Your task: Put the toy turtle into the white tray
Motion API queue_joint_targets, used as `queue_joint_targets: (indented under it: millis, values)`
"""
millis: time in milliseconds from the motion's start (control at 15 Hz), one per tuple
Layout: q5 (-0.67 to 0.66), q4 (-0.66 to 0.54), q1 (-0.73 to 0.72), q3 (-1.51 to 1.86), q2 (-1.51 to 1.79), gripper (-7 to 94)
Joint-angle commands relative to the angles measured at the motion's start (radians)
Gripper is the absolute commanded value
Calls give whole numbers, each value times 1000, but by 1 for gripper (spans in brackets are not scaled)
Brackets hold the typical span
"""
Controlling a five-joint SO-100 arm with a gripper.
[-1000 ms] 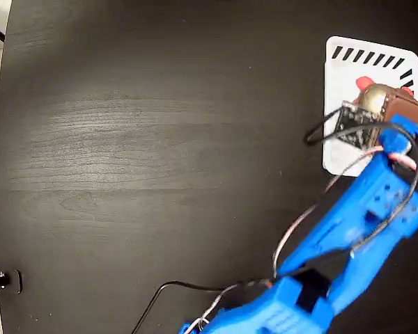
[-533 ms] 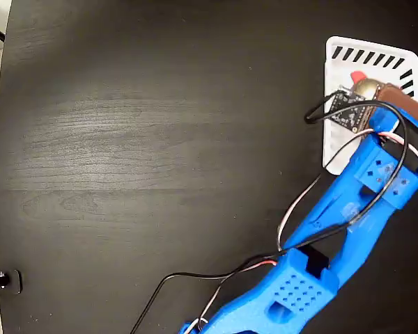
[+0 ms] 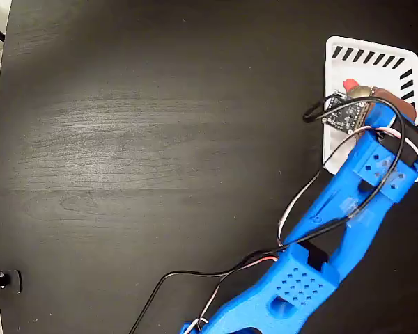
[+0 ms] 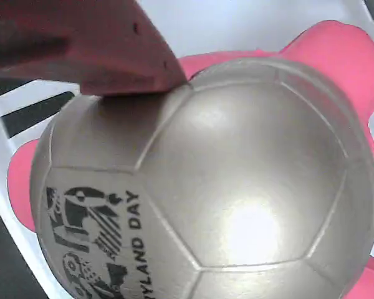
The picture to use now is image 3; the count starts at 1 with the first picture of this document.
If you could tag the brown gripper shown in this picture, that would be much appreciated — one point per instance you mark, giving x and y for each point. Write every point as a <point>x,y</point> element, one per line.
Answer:
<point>400,108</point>

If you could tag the red turtle toy gold shell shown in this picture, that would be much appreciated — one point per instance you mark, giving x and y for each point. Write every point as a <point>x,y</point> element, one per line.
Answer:
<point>360,91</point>

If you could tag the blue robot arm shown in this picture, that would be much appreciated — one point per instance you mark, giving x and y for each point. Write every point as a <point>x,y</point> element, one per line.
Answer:
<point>299,285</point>

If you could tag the white plastic tray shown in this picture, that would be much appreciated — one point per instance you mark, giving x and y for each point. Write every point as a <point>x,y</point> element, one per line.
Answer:
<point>365,69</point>

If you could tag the black table clamp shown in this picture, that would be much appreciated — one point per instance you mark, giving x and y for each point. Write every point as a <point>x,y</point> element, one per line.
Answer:
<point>15,282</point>

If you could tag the camera circuit board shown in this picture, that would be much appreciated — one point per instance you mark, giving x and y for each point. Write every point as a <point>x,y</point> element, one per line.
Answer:
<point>345,115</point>

